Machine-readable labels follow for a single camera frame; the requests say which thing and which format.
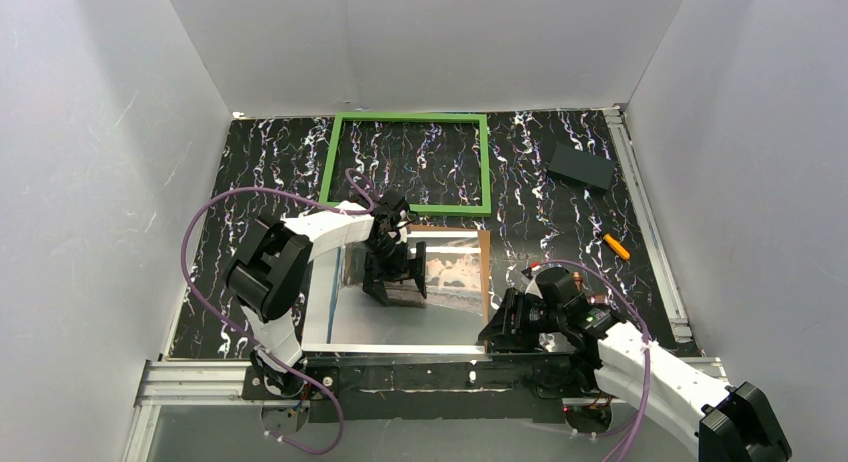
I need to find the yellow handled screwdriver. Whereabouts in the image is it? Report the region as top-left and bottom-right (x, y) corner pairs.
(602, 233), (631, 261)

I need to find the green wooden photo frame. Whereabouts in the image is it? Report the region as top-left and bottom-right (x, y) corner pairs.
(320, 112), (492, 217)

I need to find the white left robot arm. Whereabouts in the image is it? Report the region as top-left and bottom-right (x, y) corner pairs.
(225, 190), (427, 373)

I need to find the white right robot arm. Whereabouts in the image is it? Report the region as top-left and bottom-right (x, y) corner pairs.
(478, 260), (793, 461)

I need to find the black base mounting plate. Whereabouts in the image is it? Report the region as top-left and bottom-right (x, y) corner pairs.
(242, 352), (615, 432)

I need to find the black rectangular box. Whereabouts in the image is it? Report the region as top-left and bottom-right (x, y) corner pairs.
(546, 144), (616, 192)

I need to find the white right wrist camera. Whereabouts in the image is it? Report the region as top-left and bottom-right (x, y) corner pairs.
(521, 265), (542, 298)

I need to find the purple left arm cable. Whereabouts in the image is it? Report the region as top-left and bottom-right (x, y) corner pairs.
(180, 168), (382, 456)

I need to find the aluminium rail frame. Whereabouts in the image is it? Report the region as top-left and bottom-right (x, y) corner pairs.
(122, 106), (753, 462)

